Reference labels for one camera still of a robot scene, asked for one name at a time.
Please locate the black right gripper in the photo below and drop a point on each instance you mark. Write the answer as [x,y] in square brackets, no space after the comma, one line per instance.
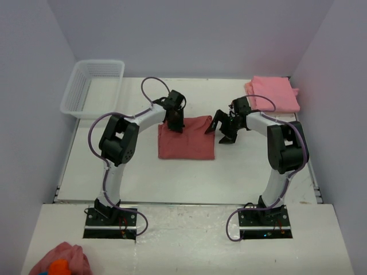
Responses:
[229,123]

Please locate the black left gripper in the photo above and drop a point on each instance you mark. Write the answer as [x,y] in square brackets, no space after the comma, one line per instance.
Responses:
[175,121]

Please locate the red polo t shirt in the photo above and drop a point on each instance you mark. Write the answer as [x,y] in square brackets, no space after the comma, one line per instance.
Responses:
[192,144]

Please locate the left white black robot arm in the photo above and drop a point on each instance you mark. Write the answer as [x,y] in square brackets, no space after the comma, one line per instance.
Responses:
[119,139]

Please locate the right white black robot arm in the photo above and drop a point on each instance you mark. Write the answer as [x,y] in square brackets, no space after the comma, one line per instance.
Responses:
[287,150]

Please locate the folded peach t shirt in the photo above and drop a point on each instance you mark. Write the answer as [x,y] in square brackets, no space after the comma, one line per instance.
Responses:
[250,94]

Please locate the folded pink t shirt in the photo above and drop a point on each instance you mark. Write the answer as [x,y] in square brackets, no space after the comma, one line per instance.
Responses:
[275,93]

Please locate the white plastic basket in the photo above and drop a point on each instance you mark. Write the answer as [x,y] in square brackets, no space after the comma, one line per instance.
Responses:
[93,88]

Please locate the crumpled red cloth pile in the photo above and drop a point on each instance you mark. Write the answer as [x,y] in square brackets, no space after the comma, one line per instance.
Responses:
[77,260]

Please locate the orange blue toy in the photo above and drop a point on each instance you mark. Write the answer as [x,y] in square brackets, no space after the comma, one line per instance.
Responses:
[59,267]

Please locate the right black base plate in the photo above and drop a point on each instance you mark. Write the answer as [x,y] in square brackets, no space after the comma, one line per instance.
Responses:
[269,224]

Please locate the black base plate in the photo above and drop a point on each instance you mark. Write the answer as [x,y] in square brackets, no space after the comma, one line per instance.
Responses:
[269,224]
[122,225]

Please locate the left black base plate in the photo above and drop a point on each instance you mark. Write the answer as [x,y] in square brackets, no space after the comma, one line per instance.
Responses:
[122,225]

